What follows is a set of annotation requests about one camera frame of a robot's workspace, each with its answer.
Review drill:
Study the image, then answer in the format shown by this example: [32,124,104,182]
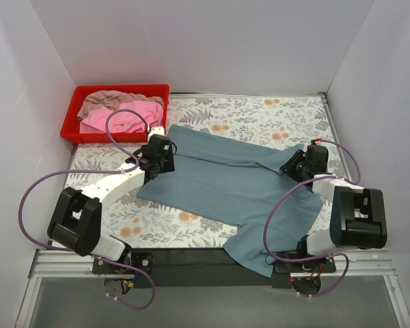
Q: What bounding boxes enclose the blue-grey t shirt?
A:
[137,125,323,277]

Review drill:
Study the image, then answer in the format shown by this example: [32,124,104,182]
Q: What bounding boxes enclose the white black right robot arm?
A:
[280,138,387,272]

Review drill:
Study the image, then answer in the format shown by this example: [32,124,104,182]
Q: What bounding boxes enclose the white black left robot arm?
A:
[47,134,174,273]

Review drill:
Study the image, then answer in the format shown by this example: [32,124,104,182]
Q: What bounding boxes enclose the floral table mat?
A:
[51,95,368,249]

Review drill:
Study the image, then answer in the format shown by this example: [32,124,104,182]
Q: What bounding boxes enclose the pink t shirt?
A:
[79,100,163,134]

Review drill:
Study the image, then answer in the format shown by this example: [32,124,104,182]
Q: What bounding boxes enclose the beige t shirt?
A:
[77,90,164,120]

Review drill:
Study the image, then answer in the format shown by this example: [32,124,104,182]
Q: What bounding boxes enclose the red plastic bin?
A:
[60,83,169,144]

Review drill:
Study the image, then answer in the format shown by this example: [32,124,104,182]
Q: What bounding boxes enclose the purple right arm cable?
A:
[262,138,362,299]

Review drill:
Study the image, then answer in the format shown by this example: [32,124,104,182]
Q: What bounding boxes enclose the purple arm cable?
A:
[18,108,156,311]
[262,138,362,299]

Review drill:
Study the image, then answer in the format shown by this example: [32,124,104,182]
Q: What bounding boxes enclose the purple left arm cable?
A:
[18,108,156,311]

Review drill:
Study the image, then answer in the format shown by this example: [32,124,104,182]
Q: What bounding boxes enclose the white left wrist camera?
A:
[148,126,165,137]

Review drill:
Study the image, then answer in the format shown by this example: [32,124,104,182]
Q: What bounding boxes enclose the aluminium right side rail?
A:
[316,91,377,247]

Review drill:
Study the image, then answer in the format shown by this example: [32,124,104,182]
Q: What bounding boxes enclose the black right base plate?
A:
[271,254,336,290]

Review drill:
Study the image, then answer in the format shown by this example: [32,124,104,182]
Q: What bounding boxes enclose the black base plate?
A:
[271,254,336,290]
[92,251,153,275]

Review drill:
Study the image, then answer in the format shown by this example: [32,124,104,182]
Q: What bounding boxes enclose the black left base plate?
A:
[92,251,153,275]

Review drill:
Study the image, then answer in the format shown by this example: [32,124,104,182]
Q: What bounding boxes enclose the aluminium front frame rail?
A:
[31,249,397,277]

